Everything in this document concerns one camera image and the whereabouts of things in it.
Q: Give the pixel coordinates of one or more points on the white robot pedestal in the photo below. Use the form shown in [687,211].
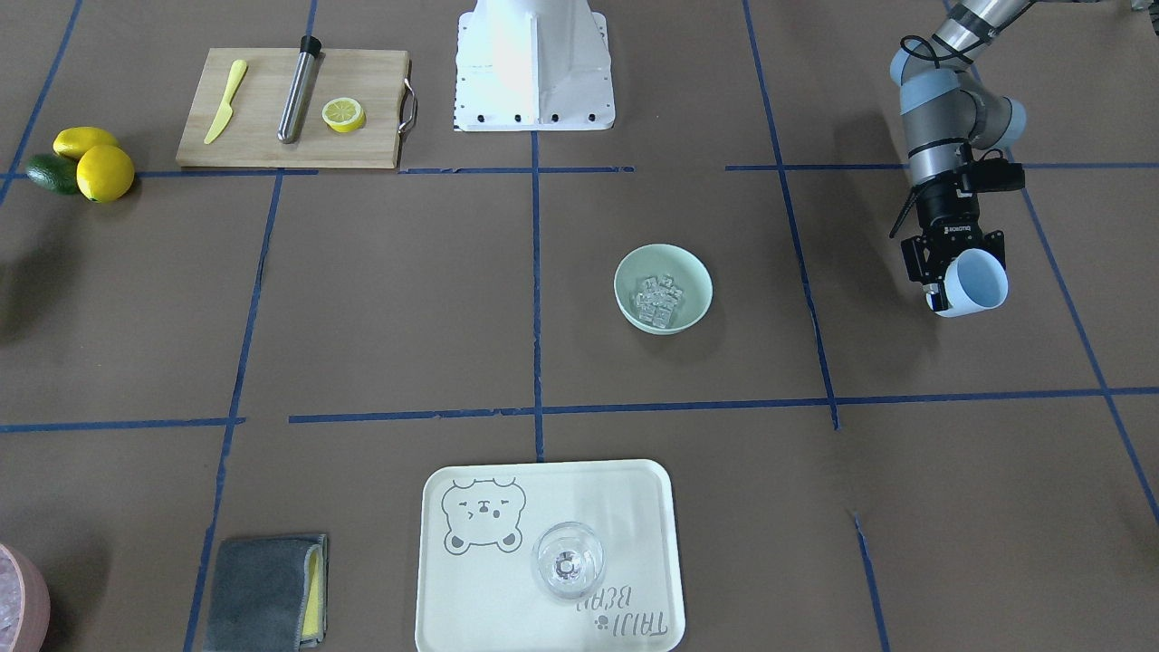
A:
[533,66]

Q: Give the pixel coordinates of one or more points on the clear wine glass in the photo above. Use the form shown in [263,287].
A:
[569,561]

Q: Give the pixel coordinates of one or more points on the pink bowl with ice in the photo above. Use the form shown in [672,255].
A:
[26,603]

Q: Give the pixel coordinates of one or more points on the half lemon slice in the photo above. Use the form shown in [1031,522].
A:
[343,115]

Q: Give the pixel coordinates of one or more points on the yellow lemon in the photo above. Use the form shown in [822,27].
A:
[105,173]
[72,143]

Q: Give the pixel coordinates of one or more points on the green ceramic bowl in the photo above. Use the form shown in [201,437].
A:
[655,259]

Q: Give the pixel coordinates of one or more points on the grey folded cloth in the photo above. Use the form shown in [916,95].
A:
[269,594]

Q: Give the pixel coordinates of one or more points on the green lime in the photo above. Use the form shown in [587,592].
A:
[53,172]

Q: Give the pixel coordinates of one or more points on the steel muddler black tip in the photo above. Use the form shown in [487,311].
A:
[290,124]

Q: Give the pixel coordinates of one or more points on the yellow plastic knife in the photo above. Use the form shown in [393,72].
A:
[225,110]

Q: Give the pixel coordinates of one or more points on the light blue plastic cup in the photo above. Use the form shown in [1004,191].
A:
[975,281]

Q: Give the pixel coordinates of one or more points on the cream bear tray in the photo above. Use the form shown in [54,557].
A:
[476,586]

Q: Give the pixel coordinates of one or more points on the clear ice cubes in bowl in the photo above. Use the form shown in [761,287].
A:
[656,300]

